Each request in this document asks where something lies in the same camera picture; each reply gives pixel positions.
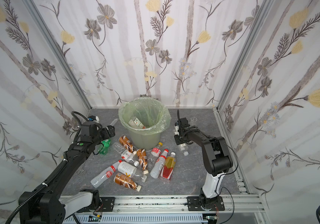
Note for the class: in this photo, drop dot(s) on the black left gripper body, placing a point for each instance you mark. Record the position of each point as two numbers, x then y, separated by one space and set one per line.
108 132

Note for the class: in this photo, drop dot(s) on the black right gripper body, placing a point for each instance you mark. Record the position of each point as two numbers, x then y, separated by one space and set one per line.
180 130

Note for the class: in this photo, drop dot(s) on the clear bottle sideways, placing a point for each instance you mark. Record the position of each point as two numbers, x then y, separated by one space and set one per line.
183 148

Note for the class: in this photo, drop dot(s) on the brown bottle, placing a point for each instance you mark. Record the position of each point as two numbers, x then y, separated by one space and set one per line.
142 159
126 182
124 141

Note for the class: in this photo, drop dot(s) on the green soda bottle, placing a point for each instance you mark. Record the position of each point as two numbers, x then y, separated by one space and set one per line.
104 147

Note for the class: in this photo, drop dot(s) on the clear crushed water bottle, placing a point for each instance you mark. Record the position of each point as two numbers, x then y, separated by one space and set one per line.
126 155

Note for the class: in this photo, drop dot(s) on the white bottle yellow flower label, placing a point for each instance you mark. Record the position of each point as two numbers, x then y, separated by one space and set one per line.
135 123

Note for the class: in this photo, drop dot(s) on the white bottle yellow V label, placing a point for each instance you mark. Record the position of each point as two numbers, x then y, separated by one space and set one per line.
132 172

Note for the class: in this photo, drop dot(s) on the yellow juice bottle red label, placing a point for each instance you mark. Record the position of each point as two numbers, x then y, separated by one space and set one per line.
168 167

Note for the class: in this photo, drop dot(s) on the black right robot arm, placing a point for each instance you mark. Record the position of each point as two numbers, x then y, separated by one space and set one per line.
217 161

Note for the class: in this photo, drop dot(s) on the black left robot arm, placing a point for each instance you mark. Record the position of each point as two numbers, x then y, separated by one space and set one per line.
43 204

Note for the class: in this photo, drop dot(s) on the green plastic waste bin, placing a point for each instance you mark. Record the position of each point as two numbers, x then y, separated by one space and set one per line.
152 113

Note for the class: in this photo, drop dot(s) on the small clear glass cup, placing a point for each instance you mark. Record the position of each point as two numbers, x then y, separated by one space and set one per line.
193 121

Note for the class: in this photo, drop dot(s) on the clear bottle yellow cap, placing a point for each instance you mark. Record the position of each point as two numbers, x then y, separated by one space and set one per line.
154 154

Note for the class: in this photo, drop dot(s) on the white bottle red cap left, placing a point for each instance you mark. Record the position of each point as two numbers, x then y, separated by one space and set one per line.
105 174

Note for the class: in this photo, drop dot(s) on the white bottle red cap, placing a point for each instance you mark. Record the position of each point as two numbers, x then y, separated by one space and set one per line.
105 174
158 166

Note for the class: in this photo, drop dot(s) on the metal surgical scissors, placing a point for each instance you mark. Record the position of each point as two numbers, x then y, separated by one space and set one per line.
82 170

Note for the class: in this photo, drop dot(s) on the white bottle red cap right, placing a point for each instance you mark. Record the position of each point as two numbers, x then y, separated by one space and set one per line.
158 166

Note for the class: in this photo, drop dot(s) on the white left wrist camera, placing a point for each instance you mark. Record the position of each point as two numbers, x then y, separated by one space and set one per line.
93 118

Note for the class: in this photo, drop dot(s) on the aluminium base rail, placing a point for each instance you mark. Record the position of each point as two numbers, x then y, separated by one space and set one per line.
227 209

